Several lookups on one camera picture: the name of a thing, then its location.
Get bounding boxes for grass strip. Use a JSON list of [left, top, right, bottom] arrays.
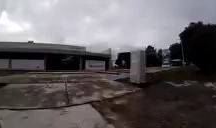
[[161, 64, 216, 84]]

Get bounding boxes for dark stand of trees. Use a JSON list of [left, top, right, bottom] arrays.
[[178, 21, 216, 73]]

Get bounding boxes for low brick wall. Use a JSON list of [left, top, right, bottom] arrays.
[[144, 68, 164, 86]]

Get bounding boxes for grey stained concrete pavement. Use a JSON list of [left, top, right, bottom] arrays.
[[0, 70, 142, 128]]

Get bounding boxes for white upright stone slab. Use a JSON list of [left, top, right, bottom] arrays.
[[129, 49, 147, 85]]

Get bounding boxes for white vehicle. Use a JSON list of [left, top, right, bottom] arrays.
[[161, 59, 172, 70]]

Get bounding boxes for low flat-roofed building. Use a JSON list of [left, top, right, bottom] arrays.
[[0, 40, 113, 72]]

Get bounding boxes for dark boxy structure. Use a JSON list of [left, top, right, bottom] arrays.
[[114, 51, 132, 70]]

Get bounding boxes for dark trees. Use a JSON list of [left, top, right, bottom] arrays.
[[144, 45, 164, 68]]

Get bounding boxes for dark bare ground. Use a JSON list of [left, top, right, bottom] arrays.
[[91, 79, 216, 128]]

